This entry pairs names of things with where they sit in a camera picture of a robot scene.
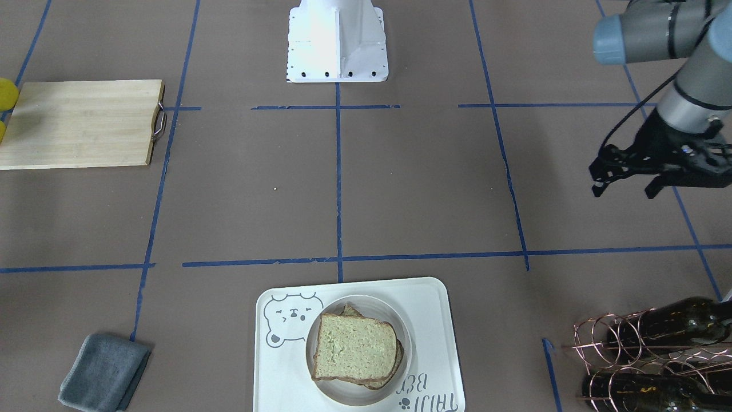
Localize copper wire bottle rack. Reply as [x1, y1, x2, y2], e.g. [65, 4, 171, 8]
[573, 297, 730, 411]

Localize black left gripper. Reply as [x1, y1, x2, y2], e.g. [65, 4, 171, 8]
[589, 110, 731, 199]

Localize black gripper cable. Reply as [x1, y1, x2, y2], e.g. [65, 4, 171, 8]
[597, 69, 681, 155]

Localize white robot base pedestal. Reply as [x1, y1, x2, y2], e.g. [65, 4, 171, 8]
[286, 1, 389, 84]

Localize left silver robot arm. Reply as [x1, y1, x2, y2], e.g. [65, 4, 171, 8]
[589, 1, 731, 199]

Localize folded grey cloth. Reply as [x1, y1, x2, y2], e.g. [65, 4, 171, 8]
[58, 334, 152, 411]

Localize wooden cutting board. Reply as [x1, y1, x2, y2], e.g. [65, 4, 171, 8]
[1, 79, 166, 171]

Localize dark wine bottle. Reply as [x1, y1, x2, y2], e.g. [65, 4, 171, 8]
[580, 370, 731, 411]
[606, 296, 731, 362]

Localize cream bear tray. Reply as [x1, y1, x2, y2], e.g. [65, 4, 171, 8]
[253, 277, 466, 411]

